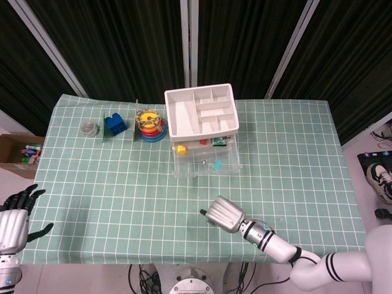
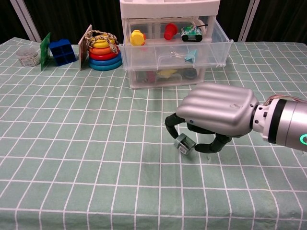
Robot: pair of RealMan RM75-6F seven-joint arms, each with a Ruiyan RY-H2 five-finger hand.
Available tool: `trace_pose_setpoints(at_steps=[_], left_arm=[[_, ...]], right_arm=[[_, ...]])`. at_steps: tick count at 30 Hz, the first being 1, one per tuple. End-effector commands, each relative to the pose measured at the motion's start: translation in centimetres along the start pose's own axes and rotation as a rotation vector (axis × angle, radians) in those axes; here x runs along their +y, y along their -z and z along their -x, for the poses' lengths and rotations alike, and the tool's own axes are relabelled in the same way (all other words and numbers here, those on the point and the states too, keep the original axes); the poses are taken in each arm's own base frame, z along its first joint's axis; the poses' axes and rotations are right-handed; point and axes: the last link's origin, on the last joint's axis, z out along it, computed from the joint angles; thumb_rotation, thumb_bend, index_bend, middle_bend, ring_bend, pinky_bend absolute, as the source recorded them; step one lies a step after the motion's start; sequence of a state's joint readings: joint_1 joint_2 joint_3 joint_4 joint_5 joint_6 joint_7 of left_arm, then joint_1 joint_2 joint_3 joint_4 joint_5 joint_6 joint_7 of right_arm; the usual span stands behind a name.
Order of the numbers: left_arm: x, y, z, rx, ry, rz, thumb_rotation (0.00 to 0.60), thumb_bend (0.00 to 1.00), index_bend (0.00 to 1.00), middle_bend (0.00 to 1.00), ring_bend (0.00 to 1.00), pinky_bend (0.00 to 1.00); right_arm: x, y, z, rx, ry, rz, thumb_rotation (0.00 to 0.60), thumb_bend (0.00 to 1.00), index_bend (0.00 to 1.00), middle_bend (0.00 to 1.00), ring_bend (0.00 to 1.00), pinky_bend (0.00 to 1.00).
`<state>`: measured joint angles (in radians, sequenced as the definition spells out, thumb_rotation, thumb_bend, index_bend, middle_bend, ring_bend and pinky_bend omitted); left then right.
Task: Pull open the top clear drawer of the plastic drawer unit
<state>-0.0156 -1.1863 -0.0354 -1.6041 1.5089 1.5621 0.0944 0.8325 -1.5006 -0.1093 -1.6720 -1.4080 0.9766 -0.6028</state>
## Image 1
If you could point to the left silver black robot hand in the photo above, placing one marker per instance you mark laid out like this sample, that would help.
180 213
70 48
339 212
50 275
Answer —
12 229

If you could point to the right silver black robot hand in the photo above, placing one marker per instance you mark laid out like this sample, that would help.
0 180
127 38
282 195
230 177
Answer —
225 214

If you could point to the transparent drawer with clips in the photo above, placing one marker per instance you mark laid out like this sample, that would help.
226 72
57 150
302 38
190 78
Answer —
190 168

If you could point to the transparent drawer with small toys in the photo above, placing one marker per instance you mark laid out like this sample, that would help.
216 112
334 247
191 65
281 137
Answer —
194 148

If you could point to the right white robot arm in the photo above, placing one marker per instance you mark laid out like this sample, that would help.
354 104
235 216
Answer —
275 245

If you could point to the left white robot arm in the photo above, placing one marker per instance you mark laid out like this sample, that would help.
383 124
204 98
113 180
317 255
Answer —
9 271

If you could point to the grey round robot base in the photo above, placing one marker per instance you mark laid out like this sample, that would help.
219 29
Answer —
192 281

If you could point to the brown cardboard box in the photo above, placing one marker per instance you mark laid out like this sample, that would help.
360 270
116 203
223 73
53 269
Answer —
9 150

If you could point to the white drawer organizer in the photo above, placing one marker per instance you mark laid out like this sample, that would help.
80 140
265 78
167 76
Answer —
180 116

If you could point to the teal clip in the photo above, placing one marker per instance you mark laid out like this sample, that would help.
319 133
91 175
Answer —
217 165

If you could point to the silver binder clip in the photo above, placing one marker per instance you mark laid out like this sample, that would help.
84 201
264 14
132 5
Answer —
204 161

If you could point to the green printed packet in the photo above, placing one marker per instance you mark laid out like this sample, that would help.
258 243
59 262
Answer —
220 141

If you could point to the small red toy piece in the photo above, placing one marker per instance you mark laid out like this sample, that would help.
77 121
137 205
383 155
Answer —
203 142

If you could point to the yellow toy piece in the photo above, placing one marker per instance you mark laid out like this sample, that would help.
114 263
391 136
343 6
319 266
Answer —
182 149

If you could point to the coloured marker pens bundle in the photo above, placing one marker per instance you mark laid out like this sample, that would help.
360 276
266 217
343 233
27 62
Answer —
30 153

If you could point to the green checked tablecloth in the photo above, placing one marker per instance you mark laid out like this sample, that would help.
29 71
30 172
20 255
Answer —
122 199

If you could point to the small glass jar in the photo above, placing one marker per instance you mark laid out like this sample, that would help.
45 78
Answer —
88 128

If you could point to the thin wooden board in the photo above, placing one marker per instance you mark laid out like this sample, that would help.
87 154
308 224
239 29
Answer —
135 122

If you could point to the thin green card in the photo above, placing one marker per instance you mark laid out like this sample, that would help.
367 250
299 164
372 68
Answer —
104 128

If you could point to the blue toy building block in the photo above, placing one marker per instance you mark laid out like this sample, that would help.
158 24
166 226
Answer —
115 125

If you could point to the black curtain panel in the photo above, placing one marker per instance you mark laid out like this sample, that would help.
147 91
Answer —
346 61
245 39
18 76
122 46

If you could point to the black and white sneaker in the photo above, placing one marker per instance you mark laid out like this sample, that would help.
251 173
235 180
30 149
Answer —
379 180

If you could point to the grey partition pole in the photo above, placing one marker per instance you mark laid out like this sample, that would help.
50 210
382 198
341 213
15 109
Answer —
49 46
190 43
292 46

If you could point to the white partition frame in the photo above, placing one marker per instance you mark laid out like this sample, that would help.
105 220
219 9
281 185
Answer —
367 128

